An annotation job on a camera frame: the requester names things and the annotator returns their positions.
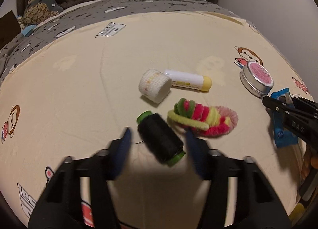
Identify white yellow lip balm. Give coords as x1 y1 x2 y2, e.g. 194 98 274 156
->
164 69 212 92

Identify small blue cloth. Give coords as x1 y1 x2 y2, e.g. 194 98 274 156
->
21 25 37 37

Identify blue snack packet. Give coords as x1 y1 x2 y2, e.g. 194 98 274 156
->
270 87 298 148

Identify white gauze roll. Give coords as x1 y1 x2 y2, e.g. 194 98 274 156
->
139 69 172 104

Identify yellow fluffy blanket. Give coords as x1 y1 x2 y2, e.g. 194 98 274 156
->
289 144 317 228

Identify plush toy with cap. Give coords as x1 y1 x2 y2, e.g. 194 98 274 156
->
23 0 64 26

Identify grey patterned pillow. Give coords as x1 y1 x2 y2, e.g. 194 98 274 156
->
1 33 37 85

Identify dark wooden headboard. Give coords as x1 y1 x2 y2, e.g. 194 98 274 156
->
0 11 21 49

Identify black thread spool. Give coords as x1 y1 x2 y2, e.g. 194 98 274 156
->
136 111 185 167

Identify beige cartoon bed quilt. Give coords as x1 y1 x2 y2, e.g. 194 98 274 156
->
1 12 306 228

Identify round pink lid tin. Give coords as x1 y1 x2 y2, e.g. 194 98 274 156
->
240 61 274 98

